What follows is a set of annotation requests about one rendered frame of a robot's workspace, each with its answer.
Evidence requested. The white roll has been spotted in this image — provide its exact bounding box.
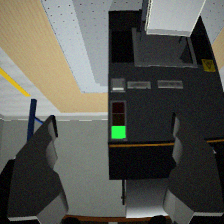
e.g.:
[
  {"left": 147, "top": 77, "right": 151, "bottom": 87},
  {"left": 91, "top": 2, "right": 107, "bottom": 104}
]
[{"left": 125, "top": 178, "right": 169, "bottom": 218}]

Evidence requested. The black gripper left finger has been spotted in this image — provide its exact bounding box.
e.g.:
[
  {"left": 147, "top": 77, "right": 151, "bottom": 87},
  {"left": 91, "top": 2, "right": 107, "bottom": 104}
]
[{"left": 0, "top": 116, "right": 69, "bottom": 224}]

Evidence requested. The white plate with grid of square wells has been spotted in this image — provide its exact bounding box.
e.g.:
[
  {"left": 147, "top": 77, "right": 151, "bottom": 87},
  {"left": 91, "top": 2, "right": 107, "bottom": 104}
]
[{"left": 145, "top": 0, "right": 206, "bottom": 37}]

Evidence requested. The grey perforated base plate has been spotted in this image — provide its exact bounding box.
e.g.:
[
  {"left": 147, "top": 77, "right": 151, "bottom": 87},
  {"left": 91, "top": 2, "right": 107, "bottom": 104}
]
[{"left": 40, "top": 0, "right": 224, "bottom": 93}]

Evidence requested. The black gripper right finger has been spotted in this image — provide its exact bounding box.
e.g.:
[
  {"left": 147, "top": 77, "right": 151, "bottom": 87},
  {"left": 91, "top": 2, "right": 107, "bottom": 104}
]
[{"left": 162, "top": 112, "right": 224, "bottom": 224}]

